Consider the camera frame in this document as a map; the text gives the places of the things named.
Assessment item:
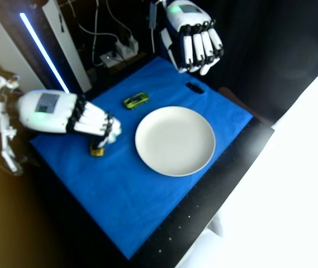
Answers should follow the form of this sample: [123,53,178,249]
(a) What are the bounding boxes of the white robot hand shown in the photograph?
[158,0,225,76]
[17,89,122,149]

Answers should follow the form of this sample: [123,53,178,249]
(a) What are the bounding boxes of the yellow toy car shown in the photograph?
[89,139,107,158]

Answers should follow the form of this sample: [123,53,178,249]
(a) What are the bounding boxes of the green toy car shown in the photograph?
[122,92,150,111]

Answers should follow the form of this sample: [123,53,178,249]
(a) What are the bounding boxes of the white round plate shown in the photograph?
[135,106,217,178]

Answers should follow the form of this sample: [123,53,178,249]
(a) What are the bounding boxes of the blue-white light strip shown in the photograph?
[18,12,70,93]

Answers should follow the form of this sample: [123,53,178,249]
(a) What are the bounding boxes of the white plug adapter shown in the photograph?
[115,38,139,59]

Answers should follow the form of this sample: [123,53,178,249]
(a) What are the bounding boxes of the white column cabinet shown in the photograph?
[0,0,92,93]

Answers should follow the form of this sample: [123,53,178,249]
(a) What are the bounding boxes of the grey power strip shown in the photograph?
[99,51,126,69]

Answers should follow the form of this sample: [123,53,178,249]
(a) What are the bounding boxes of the black backdrop curtain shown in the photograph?
[197,0,318,129]

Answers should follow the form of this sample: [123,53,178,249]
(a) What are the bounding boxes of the blue cloth bag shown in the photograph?
[29,56,254,260]

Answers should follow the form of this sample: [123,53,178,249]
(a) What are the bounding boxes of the white backdrop cloth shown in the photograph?
[175,52,318,268]

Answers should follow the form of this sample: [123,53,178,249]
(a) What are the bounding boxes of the white cable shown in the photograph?
[67,0,122,43]
[91,0,104,67]
[105,0,134,40]

